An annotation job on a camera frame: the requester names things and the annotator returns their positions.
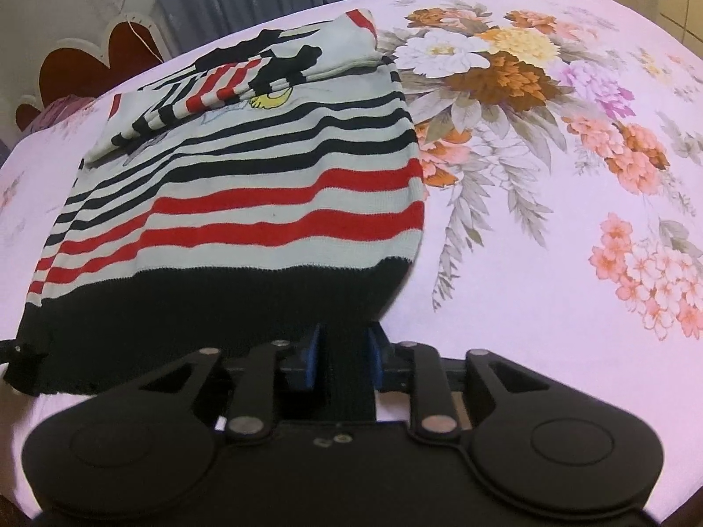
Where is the cream wardrobe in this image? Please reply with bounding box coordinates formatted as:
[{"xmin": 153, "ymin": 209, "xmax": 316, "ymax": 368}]
[{"xmin": 658, "ymin": 0, "xmax": 703, "ymax": 56}]

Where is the striped knit children's sweater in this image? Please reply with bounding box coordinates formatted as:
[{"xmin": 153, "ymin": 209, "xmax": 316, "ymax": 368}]
[{"xmin": 5, "ymin": 10, "xmax": 424, "ymax": 396}]

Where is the white hanging cable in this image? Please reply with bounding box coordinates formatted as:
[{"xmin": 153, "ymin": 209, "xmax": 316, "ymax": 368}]
[{"xmin": 81, "ymin": 0, "xmax": 161, "ymax": 65}]

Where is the pink floral bed sheet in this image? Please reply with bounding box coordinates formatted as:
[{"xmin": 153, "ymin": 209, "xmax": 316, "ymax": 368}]
[{"xmin": 1, "ymin": 0, "xmax": 702, "ymax": 520}]

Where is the pink pillow left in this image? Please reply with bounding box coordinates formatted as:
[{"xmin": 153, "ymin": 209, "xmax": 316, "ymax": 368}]
[{"xmin": 23, "ymin": 94, "xmax": 94, "ymax": 136}]

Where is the red heart-shaped headboard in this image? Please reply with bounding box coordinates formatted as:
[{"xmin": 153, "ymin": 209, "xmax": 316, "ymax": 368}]
[{"xmin": 14, "ymin": 13, "xmax": 170, "ymax": 133}]

